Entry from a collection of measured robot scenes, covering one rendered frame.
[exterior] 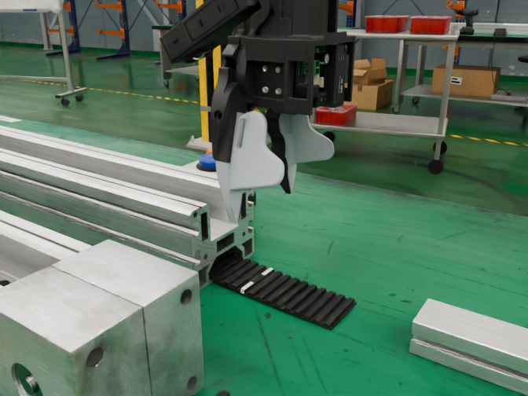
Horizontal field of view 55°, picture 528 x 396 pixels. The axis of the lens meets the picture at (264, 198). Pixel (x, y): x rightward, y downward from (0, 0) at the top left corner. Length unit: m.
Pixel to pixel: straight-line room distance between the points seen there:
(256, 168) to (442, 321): 0.19
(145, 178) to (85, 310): 0.31
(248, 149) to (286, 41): 0.09
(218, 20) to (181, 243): 0.20
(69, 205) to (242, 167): 0.26
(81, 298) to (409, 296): 0.31
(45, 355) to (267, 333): 0.20
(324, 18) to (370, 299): 0.26
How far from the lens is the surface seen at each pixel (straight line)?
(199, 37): 0.44
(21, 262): 0.46
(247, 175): 0.40
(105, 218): 0.55
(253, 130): 0.40
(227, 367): 0.41
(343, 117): 3.48
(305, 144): 0.46
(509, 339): 0.42
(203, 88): 3.87
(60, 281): 0.35
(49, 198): 0.63
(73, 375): 0.29
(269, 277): 0.51
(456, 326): 0.42
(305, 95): 0.38
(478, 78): 5.24
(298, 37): 0.39
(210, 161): 0.65
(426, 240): 0.63
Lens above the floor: 1.04
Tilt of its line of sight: 21 degrees down
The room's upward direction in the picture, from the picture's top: straight up
